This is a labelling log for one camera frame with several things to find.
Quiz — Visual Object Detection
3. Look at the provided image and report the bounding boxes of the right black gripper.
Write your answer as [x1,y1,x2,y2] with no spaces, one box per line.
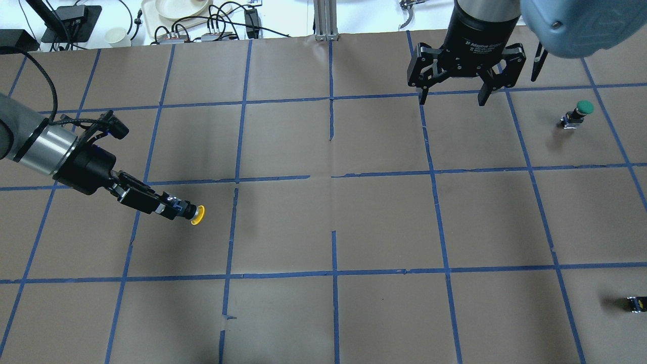
[407,1,526,107]

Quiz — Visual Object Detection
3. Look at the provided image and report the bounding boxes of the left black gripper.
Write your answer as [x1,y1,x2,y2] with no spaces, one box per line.
[53,144,160,214]

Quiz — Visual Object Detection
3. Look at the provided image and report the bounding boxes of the yellow push button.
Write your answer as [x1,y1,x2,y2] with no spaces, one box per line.
[156,192,206,225]

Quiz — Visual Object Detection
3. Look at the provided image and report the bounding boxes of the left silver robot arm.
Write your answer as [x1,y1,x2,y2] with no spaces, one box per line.
[2,94,129,195]

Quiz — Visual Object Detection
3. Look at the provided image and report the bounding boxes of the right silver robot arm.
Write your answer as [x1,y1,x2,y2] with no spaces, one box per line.
[407,1,645,106]

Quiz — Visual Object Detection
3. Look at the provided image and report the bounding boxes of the green push button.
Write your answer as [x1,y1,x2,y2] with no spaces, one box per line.
[558,101,595,130]

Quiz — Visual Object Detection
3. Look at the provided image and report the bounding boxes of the white paper cup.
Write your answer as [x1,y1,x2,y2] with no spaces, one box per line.
[104,27,131,48]

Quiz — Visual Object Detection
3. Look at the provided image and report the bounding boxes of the beige tray with plate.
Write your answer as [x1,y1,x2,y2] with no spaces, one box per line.
[141,1,221,37]

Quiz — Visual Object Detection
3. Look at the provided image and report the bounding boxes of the black power adapter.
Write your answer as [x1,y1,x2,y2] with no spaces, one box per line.
[244,7,261,39]

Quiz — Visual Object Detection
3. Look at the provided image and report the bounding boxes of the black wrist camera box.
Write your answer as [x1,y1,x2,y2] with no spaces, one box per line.
[61,111,130,152]

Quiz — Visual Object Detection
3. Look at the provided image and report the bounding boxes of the aluminium frame post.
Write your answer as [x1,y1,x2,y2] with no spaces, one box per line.
[313,1,339,41]

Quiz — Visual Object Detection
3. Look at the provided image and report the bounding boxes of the small black switch block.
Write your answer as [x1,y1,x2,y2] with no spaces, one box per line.
[626,296,646,313]

